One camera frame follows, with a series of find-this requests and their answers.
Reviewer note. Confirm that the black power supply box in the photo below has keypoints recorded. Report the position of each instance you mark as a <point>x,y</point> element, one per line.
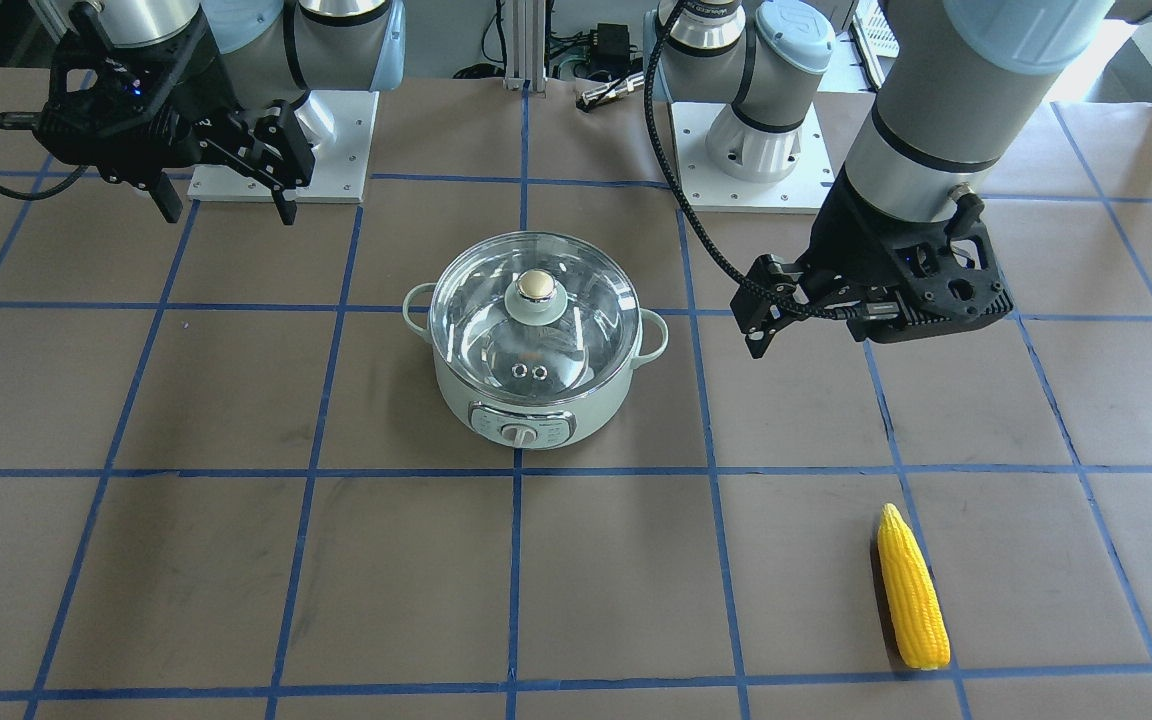
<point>610,43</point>

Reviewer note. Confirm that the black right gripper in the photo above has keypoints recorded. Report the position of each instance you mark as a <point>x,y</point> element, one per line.
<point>198,88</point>

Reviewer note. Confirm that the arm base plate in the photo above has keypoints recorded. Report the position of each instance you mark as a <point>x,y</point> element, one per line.
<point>723,165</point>
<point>319,151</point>

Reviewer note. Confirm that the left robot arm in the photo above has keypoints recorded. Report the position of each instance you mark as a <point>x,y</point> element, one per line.
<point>968,76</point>

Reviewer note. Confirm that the glass pot lid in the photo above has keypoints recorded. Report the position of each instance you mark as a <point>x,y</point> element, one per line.
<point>536,319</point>

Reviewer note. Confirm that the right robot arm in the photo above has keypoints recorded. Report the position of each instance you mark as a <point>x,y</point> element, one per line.
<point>260,101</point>

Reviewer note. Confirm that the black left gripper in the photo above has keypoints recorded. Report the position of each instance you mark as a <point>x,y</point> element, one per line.
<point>833,243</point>

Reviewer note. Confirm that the yellow corn cob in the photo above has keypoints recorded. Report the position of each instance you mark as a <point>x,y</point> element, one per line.
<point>915,611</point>

